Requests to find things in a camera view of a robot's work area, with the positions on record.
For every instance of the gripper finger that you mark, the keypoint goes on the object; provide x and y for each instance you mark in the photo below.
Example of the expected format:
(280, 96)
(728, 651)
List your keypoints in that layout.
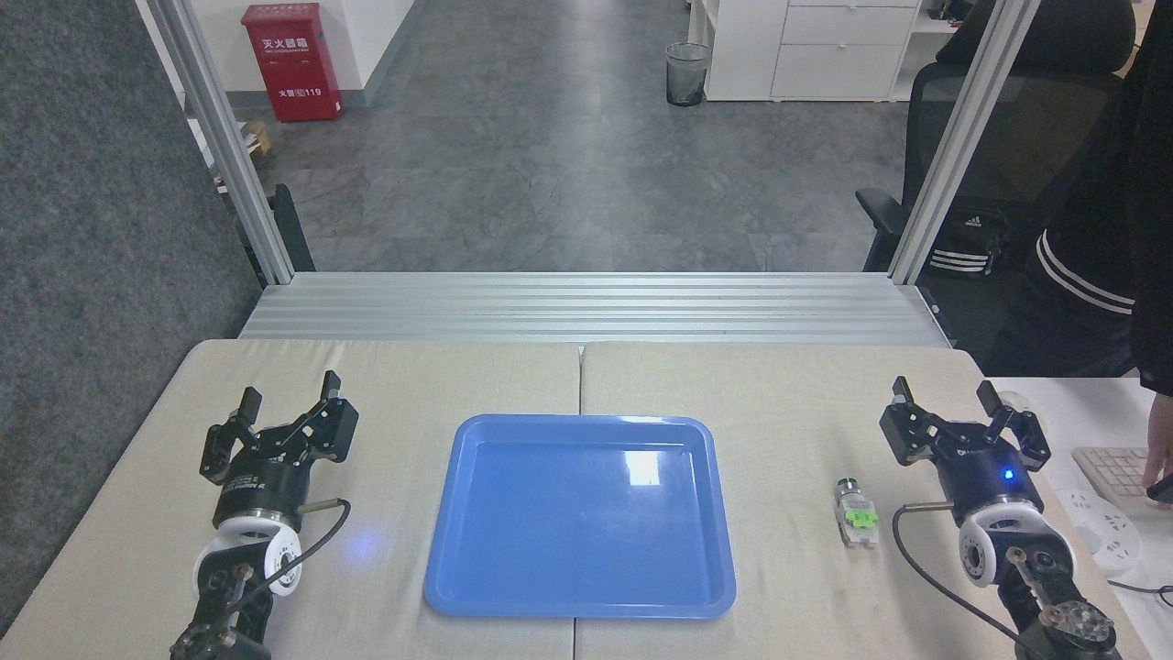
(907, 431)
(328, 426)
(1025, 431)
(216, 447)

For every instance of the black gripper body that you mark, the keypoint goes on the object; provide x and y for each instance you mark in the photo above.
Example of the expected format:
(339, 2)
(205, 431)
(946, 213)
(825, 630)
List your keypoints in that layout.
(990, 481)
(261, 486)

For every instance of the switch part with green clip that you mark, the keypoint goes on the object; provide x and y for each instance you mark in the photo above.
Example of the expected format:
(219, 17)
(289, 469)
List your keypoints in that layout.
(856, 518)

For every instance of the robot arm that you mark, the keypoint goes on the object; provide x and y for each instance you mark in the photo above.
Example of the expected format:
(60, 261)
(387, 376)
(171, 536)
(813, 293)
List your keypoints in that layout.
(1017, 550)
(240, 561)

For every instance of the blue plastic tray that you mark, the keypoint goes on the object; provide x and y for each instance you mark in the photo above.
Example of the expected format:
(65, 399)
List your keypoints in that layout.
(577, 522)

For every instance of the person's hand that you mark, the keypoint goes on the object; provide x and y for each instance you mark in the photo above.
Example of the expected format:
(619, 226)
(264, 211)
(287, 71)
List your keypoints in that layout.
(1159, 445)

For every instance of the white keyboard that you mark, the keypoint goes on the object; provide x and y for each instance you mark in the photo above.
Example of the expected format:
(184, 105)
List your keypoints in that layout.
(1113, 472)

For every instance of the white power strip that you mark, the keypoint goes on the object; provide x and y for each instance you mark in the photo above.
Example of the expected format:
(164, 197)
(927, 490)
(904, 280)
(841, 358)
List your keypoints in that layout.
(1104, 532)

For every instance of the small black desk device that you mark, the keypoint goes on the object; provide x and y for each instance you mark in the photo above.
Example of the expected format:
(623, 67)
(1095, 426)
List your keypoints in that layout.
(1164, 490)

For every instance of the black partition foot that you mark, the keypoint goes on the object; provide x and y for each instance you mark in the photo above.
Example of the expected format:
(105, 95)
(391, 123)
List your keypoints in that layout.
(291, 229)

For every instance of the grey felt partition panel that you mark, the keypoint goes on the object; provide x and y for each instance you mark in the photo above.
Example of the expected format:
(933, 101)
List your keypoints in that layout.
(101, 275)

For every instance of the person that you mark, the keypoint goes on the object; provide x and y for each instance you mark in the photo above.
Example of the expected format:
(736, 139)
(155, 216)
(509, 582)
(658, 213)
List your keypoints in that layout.
(1150, 183)

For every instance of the black office chair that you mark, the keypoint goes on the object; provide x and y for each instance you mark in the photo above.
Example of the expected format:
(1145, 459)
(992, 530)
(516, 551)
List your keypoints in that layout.
(1008, 137)

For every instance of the small wooden crate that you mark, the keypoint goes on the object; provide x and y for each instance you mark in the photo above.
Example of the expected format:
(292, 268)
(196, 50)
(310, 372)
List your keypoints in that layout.
(258, 137)

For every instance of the red fire extinguisher box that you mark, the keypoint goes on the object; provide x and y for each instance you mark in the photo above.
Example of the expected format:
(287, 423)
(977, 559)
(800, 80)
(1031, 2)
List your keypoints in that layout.
(293, 60)

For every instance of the white drawer cabinet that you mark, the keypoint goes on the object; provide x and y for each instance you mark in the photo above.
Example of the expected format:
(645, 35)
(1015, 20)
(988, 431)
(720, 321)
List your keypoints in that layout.
(797, 50)

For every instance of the black mesh waste bin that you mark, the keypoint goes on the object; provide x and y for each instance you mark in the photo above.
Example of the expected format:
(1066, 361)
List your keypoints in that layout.
(687, 75)

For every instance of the silver aluminium rail platform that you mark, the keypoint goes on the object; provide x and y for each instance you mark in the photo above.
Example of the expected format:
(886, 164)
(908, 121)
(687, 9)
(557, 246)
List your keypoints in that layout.
(586, 307)

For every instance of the silver aluminium post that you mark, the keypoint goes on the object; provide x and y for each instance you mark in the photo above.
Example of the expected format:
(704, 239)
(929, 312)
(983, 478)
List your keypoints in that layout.
(958, 147)
(229, 147)

